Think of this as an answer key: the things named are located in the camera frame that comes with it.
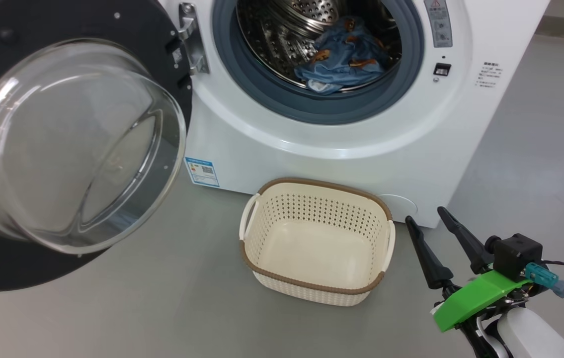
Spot black round washing machine door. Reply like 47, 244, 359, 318
0, 0, 194, 291

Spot blue energy label sticker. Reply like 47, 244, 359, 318
184, 157, 221, 188

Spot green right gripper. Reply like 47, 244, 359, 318
405, 206, 533, 333

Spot teal right camera connector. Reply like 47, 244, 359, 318
525, 262, 564, 298

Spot cream plastic laundry basket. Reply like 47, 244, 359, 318
239, 178, 397, 307

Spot grey rubber door seal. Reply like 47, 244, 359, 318
211, 0, 425, 125

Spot round filter cover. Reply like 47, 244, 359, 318
376, 194, 419, 219

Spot blue cartoon print trousers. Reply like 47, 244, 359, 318
312, 15, 392, 70

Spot grey warning sticker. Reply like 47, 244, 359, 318
423, 0, 454, 49

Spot blue cartoon print shirt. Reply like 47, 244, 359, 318
294, 47, 387, 96

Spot white washing machine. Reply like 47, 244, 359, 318
158, 0, 552, 229

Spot metal door hinge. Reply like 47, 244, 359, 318
170, 2, 210, 76

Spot steel washing machine drum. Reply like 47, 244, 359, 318
236, 0, 403, 92

